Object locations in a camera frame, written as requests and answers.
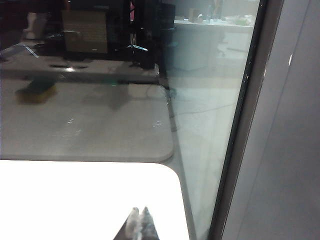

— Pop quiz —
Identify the grey metal frame post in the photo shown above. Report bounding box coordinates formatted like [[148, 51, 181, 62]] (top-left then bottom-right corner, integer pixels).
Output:
[[208, 0, 320, 240]]

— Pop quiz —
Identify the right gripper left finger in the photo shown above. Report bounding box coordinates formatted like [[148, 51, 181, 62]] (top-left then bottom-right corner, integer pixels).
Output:
[[112, 206, 141, 240]]

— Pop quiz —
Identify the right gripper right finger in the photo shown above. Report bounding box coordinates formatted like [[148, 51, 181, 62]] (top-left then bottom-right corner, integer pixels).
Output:
[[139, 205, 160, 240]]

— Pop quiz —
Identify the large glass pane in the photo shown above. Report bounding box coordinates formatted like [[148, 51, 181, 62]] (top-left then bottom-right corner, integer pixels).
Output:
[[0, 0, 262, 240]]

